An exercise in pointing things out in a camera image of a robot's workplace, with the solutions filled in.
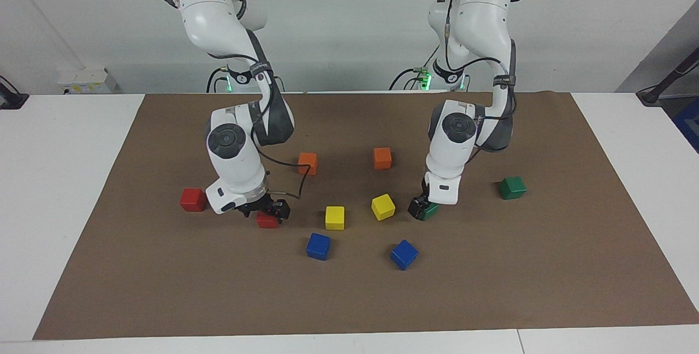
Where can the brown paper table mat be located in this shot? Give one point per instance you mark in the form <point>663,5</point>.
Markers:
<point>349,299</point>

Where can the blue crate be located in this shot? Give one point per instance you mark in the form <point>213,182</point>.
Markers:
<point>689,124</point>

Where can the yellow wooden cube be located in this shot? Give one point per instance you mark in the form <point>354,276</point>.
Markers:
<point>335,217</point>
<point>383,206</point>

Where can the orange wooden cube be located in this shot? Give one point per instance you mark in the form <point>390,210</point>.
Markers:
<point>382,158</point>
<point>307,164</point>

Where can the white power strip box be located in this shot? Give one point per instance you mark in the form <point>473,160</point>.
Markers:
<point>87,81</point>

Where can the green wooden cube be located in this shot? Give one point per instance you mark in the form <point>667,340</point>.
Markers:
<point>513,188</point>
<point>432,211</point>

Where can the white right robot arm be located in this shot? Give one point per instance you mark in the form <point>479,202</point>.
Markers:
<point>232,163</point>

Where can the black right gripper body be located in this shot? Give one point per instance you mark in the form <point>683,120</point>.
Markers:
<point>256,204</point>

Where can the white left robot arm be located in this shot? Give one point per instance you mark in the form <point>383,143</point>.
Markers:
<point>453,152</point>

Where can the red wooden cube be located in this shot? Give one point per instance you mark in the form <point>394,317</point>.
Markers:
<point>266,222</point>
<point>193,200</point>

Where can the black stand pole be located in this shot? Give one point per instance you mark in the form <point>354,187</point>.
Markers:
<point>652,94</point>

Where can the blue wooden cube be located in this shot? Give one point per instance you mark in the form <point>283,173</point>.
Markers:
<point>404,254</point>
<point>318,246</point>

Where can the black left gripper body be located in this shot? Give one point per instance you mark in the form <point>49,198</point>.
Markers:
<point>425,190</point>

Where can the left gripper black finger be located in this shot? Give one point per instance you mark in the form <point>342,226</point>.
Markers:
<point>418,209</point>

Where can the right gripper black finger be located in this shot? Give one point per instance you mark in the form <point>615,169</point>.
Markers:
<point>248,213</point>
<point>282,209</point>

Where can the black table clamp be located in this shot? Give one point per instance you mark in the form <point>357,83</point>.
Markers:
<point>11,100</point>

